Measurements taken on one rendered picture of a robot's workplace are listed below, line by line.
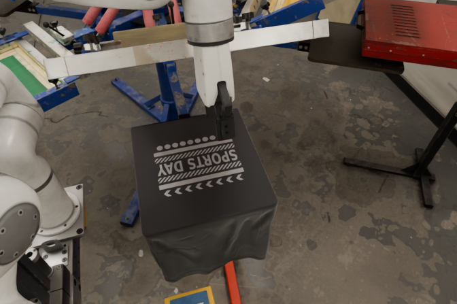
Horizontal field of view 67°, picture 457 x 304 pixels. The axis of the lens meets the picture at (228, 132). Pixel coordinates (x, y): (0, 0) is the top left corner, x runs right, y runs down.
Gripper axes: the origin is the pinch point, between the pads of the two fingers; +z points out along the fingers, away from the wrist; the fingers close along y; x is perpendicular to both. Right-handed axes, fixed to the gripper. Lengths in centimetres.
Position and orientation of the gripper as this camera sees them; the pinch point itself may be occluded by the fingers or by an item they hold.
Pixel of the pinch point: (219, 122)
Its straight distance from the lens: 62.4
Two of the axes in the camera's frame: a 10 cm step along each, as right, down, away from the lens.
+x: 9.6, -1.9, 1.9
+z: 0.8, 8.7, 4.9
